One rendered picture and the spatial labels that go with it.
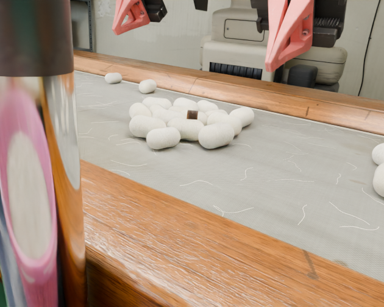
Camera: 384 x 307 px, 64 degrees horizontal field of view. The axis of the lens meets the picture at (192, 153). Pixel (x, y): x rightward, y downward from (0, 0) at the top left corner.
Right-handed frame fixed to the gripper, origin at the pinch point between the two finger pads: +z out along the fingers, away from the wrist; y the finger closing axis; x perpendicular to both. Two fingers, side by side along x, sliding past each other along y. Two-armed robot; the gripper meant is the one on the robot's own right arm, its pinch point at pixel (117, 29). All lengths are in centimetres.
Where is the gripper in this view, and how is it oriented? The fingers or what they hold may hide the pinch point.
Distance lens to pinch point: 64.0
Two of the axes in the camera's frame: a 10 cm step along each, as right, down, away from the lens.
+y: 8.4, 2.6, -4.7
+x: 2.9, 5.1, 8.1
